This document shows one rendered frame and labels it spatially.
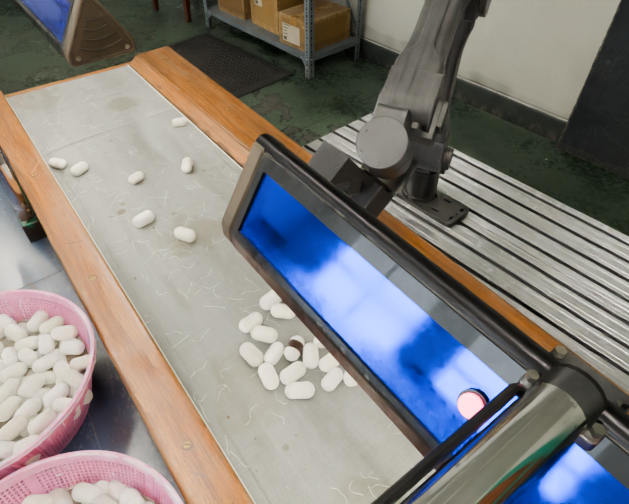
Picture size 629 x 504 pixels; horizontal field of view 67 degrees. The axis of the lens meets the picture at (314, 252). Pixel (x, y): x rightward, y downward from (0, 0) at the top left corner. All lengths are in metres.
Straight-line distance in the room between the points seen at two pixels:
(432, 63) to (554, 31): 1.94
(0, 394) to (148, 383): 0.19
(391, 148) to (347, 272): 0.29
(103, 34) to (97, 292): 0.34
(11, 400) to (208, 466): 0.27
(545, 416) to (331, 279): 0.13
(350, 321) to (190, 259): 0.54
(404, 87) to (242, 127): 0.48
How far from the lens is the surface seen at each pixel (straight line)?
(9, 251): 1.01
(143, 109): 1.20
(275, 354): 0.62
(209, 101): 1.14
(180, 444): 0.58
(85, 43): 0.64
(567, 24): 2.54
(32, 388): 0.71
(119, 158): 1.04
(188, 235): 0.79
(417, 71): 0.64
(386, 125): 0.54
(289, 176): 0.29
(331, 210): 0.27
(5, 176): 0.95
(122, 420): 0.72
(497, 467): 0.18
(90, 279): 0.76
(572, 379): 0.21
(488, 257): 0.91
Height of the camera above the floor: 1.28
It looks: 45 degrees down
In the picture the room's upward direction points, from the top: straight up
